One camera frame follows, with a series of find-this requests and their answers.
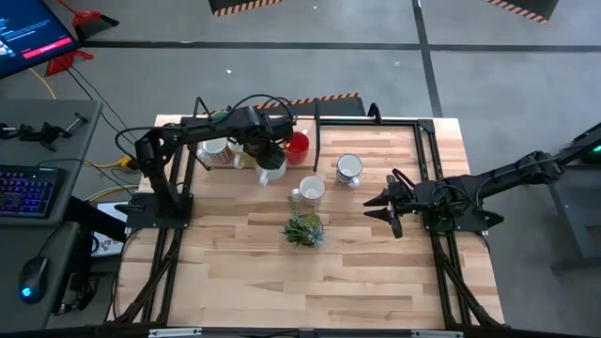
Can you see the white printed paper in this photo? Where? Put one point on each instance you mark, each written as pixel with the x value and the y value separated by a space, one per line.
pixel 105 244

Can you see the red white lattice pattern mug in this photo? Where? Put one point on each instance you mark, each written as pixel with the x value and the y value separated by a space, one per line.
pixel 216 150

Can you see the black clamp tool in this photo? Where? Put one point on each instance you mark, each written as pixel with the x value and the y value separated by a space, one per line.
pixel 44 133

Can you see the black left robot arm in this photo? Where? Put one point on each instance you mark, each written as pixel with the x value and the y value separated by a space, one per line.
pixel 206 129

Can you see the silver bracket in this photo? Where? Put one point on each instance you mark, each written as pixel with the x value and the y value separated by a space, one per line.
pixel 436 334
pixel 174 333

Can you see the black metal table frame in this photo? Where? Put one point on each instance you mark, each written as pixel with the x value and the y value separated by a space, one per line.
pixel 375 123

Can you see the black metal stand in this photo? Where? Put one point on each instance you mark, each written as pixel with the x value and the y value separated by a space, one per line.
pixel 587 148

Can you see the grey desk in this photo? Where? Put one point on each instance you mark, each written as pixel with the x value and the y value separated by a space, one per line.
pixel 47 109

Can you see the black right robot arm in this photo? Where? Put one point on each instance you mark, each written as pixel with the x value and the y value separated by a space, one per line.
pixel 493 183

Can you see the red dustpan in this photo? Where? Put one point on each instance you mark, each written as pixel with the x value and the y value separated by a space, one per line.
pixel 91 21

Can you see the succulent plant in black pot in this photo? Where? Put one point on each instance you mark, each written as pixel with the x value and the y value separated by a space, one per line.
pixel 305 230

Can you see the black computer mouse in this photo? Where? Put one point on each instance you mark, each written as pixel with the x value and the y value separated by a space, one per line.
pixel 34 277

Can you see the white mug blue floral print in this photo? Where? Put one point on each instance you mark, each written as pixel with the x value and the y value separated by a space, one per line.
pixel 349 166

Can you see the computer monitor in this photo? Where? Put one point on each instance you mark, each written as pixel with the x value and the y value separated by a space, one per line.
pixel 28 33

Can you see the yellow mug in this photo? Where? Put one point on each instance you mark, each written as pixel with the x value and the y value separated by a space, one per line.
pixel 244 162

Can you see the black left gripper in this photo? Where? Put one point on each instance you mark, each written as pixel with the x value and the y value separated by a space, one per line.
pixel 271 157

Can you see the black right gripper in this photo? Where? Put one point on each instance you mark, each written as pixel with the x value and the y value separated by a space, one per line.
pixel 401 202

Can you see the white mug with green interior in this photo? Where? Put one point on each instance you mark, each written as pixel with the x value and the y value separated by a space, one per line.
pixel 272 176

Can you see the grey diamond pattern mug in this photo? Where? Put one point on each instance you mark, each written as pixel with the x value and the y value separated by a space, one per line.
pixel 312 188

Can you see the red plastic object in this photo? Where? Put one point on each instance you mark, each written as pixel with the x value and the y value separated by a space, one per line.
pixel 68 58

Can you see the wooden mug tray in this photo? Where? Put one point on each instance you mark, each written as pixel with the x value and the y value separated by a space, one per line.
pixel 304 124

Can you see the backlit black keyboard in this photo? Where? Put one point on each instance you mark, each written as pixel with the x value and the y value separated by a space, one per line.
pixel 26 190

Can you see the long black hazard-striped platform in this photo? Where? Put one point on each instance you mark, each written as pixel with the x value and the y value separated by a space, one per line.
pixel 338 107

